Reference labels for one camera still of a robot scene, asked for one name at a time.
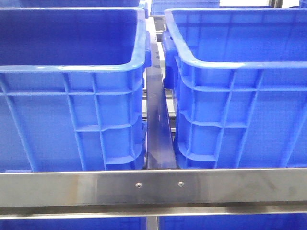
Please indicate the lower right blue crate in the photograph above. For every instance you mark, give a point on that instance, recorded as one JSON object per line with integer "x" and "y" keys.
{"x": 235, "y": 222}

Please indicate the left blue plastic crate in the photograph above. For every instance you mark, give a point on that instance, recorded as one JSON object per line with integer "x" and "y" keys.
{"x": 71, "y": 82}

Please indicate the lower left blue crate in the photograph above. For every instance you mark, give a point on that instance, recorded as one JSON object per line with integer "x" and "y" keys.
{"x": 128, "y": 223}

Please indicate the far left blue crate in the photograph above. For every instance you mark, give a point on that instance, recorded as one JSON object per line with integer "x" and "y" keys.
{"x": 73, "y": 3}

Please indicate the stainless steel front rail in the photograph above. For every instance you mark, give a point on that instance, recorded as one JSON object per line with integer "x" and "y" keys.
{"x": 59, "y": 195}

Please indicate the far centre blue crate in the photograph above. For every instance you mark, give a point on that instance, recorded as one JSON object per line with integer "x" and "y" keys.
{"x": 158, "y": 6}

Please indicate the blue plastic crate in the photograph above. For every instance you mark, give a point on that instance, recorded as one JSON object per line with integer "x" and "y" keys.
{"x": 239, "y": 77}
{"x": 71, "y": 82}

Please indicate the right blue plastic crate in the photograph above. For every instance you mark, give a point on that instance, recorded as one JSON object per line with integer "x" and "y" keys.
{"x": 239, "y": 77}

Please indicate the steel centre divider bar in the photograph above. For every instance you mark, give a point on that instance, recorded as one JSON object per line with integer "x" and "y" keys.
{"x": 160, "y": 152}

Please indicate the steel vertical post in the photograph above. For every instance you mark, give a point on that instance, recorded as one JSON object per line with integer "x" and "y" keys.
{"x": 152, "y": 223}

